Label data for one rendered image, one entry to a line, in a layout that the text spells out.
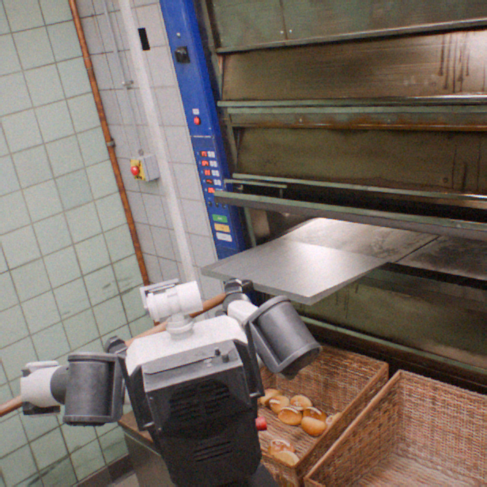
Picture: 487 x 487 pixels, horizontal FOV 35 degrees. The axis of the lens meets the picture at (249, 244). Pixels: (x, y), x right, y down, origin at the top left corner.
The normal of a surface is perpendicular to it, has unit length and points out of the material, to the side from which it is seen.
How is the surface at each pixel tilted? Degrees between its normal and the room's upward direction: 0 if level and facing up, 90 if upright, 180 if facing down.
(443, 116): 90
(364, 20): 90
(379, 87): 70
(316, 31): 90
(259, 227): 90
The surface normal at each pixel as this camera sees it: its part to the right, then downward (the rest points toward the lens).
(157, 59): -0.75, 0.36
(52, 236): 0.64, 0.13
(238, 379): 0.18, 0.29
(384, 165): -0.77, 0.01
